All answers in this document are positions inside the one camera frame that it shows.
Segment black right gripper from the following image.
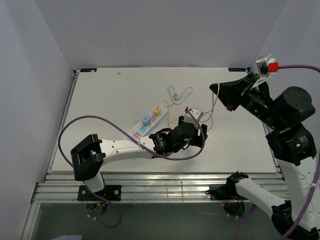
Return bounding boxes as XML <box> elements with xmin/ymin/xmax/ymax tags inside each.
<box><xmin>208</xmin><ymin>71</ymin><xmax>282</xmax><ymax>129</ymax></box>

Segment pink charger cable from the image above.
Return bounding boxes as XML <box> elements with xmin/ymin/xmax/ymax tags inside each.
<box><xmin>199</xmin><ymin>83</ymin><xmax>221</xmax><ymax>133</ymax></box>

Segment yellow charger plug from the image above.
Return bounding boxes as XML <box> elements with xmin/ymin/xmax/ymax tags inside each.
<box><xmin>153</xmin><ymin>106</ymin><xmax>162</xmax><ymax>117</ymax></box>

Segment white colourful power strip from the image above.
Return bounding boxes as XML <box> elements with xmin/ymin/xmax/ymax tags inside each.
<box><xmin>127</xmin><ymin>104</ymin><xmax>169</xmax><ymax>140</ymax></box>

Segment blue charger plug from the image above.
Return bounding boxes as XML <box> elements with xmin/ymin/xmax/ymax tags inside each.
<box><xmin>142</xmin><ymin>115</ymin><xmax>151</xmax><ymax>127</ymax></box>

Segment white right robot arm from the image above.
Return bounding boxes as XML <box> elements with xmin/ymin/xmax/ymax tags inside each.
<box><xmin>209</xmin><ymin>73</ymin><xmax>320</xmax><ymax>240</ymax></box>

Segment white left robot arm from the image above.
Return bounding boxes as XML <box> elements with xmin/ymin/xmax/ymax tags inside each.
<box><xmin>70</xmin><ymin>116</ymin><xmax>208</xmax><ymax>200</ymax></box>

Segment blue label right corner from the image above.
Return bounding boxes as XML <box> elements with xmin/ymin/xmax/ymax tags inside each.
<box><xmin>228</xmin><ymin>67</ymin><xmax>246</xmax><ymax>72</ymax></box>

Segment blue label corner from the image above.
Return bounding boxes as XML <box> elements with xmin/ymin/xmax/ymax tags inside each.
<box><xmin>80</xmin><ymin>68</ymin><xmax>97</xmax><ymax>73</ymax></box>
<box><xmin>228</xmin><ymin>67</ymin><xmax>246</xmax><ymax>72</ymax></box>

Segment blue label left corner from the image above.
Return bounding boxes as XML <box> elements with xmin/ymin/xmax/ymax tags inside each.
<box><xmin>80</xmin><ymin>68</ymin><xmax>97</xmax><ymax>73</ymax></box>

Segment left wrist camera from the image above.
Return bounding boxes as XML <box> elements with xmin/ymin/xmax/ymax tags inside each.
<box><xmin>188</xmin><ymin>107</ymin><xmax>204</xmax><ymax>121</ymax></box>

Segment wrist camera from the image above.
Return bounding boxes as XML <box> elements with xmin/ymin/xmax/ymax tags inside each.
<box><xmin>188</xmin><ymin>107</ymin><xmax>204</xmax><ymax>121</ymax></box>
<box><xmin>254</xmin><ymin>54</ymin><xmax>277</xmax><ymax>87</ymax></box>

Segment white power strip cord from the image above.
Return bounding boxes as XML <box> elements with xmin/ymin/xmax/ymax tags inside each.
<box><xmin>165</xmin><ymin>84</ymin><xmax>194</xmax><ymax>109</ymax></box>

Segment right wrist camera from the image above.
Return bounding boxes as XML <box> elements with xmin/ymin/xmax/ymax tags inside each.
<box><xmin>254</xmin><ymin>54</ymin><xmax>277</xmax><ymax>87</ymax></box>

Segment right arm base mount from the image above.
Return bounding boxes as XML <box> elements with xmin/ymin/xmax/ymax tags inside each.
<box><xmin>205</xmin><ymin>171</ymin><xmax>249</xmax><ymax>200</ymax></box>

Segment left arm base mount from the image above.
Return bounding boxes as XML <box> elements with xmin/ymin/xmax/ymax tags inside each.
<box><xmin>76</xmin><ymin>184</ymin><xmax>122</xmax><ymax>202</ymax></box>

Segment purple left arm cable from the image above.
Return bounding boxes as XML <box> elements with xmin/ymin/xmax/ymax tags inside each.
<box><xmin>57</xmin><ymin>108</ymin><xmax>207</xmax><ymax>229</ymax></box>

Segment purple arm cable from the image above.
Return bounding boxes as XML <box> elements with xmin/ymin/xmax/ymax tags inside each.
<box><xmin>235</xmin><ymin>64</ymin><xmax>320</xmax><ymax>240</ymax></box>
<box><xmin>57</xmin><ymin>108</ymin><xmax>207</xmax><ymax>229</ymax></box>

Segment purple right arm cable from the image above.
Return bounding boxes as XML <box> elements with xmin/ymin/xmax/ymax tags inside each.
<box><xmin>235</xmin><ymin>64</ymin><xmax>320</xmax><ymax>240</ymax></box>

